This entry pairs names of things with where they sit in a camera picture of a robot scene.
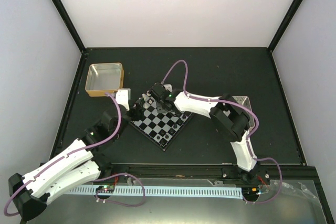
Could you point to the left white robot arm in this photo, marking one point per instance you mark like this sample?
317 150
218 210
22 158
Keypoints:
81 162

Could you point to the black front rail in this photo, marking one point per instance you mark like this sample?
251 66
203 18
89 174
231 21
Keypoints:
225 171

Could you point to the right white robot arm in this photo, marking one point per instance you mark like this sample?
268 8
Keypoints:
229 118

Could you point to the right black frame post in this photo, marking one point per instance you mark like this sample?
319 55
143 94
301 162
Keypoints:
294 6

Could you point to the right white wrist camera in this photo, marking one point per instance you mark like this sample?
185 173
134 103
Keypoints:
168 87

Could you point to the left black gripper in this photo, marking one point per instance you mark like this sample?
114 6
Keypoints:
137 113

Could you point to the light blue cable duct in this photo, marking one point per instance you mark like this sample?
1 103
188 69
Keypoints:
162 191

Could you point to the left black frame post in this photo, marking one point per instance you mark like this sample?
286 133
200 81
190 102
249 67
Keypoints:
69 24

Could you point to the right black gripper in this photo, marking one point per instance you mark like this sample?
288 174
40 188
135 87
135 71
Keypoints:
159 108

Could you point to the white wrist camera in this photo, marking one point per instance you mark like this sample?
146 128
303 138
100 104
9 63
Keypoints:
123 96
168 87

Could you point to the black frame post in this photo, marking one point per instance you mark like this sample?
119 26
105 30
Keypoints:
69 24
294 6

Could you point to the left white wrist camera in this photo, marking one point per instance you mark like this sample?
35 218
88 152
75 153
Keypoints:
123 96

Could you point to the black white chess board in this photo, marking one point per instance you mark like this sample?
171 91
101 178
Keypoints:
146 126

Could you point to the gold metal tin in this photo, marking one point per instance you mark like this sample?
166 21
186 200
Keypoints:
104 77

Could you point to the right small circuit board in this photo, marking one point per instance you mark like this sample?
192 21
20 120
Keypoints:
254 191

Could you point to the small green circuit board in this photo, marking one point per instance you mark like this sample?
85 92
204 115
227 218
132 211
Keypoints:
105 189

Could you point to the pink metal tin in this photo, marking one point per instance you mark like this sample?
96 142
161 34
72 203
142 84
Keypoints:
245 101

